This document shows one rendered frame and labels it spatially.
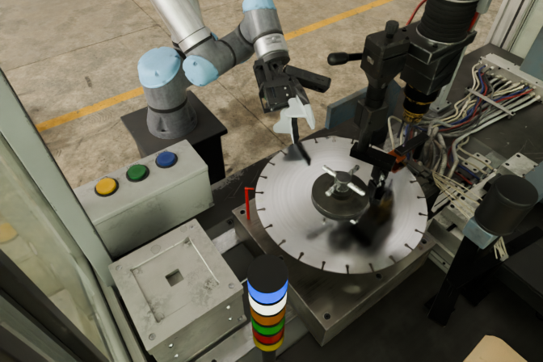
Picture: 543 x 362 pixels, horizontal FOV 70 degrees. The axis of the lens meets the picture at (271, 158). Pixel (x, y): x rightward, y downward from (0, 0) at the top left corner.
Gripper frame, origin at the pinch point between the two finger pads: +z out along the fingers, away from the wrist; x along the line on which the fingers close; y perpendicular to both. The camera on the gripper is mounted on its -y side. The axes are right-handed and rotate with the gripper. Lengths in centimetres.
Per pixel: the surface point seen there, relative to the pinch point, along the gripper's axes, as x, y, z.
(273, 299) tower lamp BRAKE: 39, 23, 23
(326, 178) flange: 9.2, 1.9, 10.5
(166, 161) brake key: -6.9, 31.2, -3.6
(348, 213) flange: 14.2, 1.4, 17.9
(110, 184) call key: -5.3, 43.7, -1.2
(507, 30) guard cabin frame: -34, -101, -28
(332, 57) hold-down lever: 28.9, 2.4, -6.6
